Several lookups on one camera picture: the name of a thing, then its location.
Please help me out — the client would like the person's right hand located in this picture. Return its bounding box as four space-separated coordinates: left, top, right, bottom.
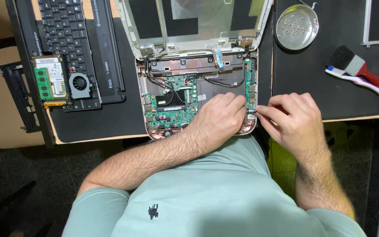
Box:
256 92 324 159

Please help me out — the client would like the person's left hand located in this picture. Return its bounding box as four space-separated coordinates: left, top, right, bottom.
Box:
192 92 248 151

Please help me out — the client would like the white open laptop base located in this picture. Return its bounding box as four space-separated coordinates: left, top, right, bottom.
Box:
136 49 259 141

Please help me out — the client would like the narrow green port board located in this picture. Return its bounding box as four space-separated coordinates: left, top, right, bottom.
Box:
244 57 258 113

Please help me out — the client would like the green laptop motherboard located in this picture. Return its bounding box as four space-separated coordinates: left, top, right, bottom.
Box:
143 75 199 130

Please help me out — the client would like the black work mat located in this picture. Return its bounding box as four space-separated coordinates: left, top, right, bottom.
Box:
36 16 150 144
271 0 379 121

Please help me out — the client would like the round metal bowl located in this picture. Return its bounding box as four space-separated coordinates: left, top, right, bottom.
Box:
276 4 320 51

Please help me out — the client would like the heap of small screws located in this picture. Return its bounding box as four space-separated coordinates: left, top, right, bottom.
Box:
283 18 309 38

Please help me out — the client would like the white laptop lid shell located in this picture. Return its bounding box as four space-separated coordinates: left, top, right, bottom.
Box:
114 0 273 61

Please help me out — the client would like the light green t-shirt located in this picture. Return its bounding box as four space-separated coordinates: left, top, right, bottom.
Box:
61 134 368 237

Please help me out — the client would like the white and blue toothbrush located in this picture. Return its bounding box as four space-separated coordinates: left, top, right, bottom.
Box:
325 65 379 104

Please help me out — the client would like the black laptop battery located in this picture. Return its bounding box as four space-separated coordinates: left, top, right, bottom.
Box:
90 0 127 104

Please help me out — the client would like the grey cooling fan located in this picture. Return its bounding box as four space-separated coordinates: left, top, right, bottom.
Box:
68 72 92 99

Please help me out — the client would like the silver hard drive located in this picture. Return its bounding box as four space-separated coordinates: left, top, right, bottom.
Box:
32 55 68 101

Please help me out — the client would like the black laptop keyboard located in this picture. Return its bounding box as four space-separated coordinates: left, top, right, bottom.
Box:
38 0 102 112

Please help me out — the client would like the green memory module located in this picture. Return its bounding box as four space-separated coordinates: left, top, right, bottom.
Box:
34 67 54 101

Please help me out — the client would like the long black plastic bezel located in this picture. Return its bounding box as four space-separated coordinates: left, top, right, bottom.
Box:
5 0 57 149

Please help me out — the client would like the black wire bundle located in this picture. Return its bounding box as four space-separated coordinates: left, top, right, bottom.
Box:
143 54 248 106

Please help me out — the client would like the blue ribbon cable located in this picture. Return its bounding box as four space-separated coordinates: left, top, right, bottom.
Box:
213 50 226 69

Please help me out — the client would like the red-handled paint brush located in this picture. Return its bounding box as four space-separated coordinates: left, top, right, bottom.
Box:
328 44 379 97

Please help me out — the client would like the orange flex cable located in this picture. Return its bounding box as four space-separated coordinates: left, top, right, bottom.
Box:
43 100 68 109

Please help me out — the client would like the black plastic drive bracket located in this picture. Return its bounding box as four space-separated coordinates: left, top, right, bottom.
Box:
0 61 41 134

